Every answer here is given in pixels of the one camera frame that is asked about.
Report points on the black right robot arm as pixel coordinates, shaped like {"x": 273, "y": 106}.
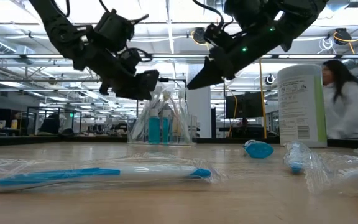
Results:
{"x": 291, "y": 15}

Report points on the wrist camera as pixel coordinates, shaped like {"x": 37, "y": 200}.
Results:
{"x": 217, "y": 35}
{"x": 113, "y": 31}

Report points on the white building column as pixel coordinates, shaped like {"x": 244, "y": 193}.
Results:
{"x": 199, "y": 112}

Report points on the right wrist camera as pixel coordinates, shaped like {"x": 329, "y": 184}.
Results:
{"x": 217, "y": 35}

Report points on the clear acrylic organizer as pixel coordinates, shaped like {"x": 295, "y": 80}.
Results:
{"x": 186, "y": 137}

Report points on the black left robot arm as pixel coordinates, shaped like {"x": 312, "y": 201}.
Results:
{"x": 57, "y": 28}

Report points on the person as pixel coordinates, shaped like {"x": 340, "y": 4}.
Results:
{"x": 346, "y": 109}

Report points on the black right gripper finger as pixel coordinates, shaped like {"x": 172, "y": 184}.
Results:
{"x": 208, "y": 76}

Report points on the white wipes canister green label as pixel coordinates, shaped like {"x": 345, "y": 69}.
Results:
{"x": 300, "y": 102}

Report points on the black monitor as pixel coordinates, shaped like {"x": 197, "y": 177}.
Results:
{"x": 244, "y": 105}

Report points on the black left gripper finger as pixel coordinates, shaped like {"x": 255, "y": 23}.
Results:
{"x": 141, "y": 84}

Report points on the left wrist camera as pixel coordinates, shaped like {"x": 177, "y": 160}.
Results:
{"x": 113, "y": 31}

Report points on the black aluminium rig frame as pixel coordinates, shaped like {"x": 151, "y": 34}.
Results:
{"x": 11, "y": 141}

